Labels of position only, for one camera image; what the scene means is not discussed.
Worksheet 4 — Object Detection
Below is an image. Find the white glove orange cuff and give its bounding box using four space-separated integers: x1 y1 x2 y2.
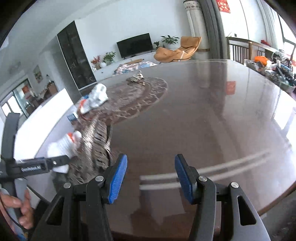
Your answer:
47 131 83 174

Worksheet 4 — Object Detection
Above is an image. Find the dark glass cabinet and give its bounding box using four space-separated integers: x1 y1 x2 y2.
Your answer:
57 20 98 91

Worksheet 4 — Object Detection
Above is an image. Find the patterned round table mat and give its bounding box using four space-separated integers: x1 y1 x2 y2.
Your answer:
66 77 168 185

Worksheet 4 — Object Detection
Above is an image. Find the white standing air conditioner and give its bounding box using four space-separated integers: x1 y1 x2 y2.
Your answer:
183 1 210 52

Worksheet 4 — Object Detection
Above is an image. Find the orange lounge chair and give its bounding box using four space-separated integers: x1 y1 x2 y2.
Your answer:
154 36 202 63

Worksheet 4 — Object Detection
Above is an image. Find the patterned fabric cushion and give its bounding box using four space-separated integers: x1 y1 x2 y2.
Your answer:
113 61 157 76

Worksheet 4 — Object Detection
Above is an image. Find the clutter pile on table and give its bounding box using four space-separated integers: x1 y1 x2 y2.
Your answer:
243 51 295 93

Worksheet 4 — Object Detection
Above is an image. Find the white tv console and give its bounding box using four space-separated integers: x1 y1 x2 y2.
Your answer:
93 52 159 82

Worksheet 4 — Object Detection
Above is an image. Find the pile of white gloves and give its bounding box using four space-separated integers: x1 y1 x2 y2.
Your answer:
78 83 108 114

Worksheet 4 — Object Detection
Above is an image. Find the green potted plant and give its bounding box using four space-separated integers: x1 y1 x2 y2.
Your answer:
161 35 180 49

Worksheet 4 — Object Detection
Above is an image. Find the person's left hand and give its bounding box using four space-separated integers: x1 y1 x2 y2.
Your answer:
1 189 34 232

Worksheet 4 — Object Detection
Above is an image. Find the red flower vase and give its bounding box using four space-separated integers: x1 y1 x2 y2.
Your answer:
91 55 101 70

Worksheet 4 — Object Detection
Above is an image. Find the black flat television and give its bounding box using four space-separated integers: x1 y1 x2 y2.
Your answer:
117 33 153 58

